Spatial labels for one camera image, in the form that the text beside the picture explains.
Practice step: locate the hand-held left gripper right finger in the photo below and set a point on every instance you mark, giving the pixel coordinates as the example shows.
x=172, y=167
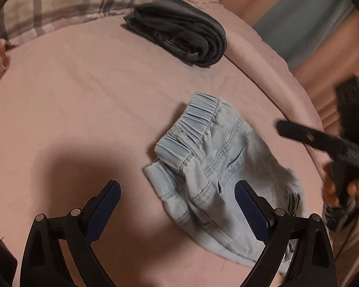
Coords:
x=251, y=212

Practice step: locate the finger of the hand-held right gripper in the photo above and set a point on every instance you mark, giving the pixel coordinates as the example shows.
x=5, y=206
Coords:
x=305, y=136

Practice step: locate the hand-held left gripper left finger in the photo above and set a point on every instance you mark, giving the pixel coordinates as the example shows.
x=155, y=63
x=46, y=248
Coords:
x=104, y=212

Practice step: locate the light blue denim shorts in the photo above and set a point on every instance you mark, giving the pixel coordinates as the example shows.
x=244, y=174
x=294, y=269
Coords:
x=215, y=155

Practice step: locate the dark blue folded pants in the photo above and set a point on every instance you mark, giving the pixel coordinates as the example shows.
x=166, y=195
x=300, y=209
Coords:
x=182, y=27

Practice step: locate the person's right hand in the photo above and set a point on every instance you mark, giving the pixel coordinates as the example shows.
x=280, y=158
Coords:
x=357, y=185

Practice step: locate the grey patterned cloth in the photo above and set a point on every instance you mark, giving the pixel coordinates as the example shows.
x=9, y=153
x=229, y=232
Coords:
x=341, y=216

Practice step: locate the blue curtain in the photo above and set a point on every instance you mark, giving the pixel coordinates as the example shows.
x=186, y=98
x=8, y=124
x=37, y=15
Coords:
x=305, y=27

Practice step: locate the pink bed sheet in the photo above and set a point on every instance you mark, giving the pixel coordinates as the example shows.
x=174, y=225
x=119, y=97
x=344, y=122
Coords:
x=77, y=110

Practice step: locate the pink duvet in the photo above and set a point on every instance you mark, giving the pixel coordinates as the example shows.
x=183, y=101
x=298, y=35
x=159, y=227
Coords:
x=251, y=44

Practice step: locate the dark cloth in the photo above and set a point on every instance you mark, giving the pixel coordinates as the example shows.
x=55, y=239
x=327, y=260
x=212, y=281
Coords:
x=1, y=266

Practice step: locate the plaid pillow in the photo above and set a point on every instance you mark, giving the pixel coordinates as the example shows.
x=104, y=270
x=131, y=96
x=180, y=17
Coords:
x=62, y=0

